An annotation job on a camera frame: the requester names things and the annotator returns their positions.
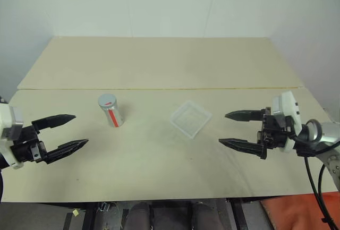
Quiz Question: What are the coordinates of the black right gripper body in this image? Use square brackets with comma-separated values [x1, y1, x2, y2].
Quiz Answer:
[256, 107, 294, 150]

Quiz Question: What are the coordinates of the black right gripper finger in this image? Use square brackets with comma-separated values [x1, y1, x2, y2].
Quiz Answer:
[218, 137, 268, 160]
[224, 108, 267, 123]

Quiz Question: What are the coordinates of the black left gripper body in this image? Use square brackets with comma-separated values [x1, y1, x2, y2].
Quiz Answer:
[10, 124, 49, 164]

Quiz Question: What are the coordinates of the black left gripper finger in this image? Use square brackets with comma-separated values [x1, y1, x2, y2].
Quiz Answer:
[31, 113, 78, 135]
[45, 139, 90, 165]

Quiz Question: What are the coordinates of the silver can with red stripe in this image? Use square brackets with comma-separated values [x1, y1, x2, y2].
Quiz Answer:
[97, 93, 126, 129]

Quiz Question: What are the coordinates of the clear square plastic container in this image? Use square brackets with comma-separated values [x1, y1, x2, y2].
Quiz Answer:
[169, 100, 213, 140]

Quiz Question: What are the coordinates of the orange-red cloth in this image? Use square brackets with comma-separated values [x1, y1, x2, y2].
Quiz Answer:
[259, 191, 340, 230]

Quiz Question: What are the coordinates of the beige table cover sheet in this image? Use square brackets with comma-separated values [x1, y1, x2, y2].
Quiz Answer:
[0, 87, 340, 203]
[16, 36, 304, 91]

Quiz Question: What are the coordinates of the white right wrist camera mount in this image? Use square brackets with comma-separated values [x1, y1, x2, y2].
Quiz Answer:
[270, 90, 303, 153]

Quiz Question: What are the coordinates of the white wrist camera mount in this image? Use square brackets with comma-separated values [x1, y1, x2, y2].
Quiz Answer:
[0, 102, 25, 170]
[270, 90, 303, 153]

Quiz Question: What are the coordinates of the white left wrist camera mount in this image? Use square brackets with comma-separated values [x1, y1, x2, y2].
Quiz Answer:
[0, 102, 25, 170]

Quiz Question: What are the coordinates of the black table frame bar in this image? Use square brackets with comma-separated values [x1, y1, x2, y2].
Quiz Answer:
[230, 200, 251, 230]

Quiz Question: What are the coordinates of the black table frame leg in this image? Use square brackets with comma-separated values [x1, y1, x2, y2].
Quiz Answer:
[63, 202, 92, 230]

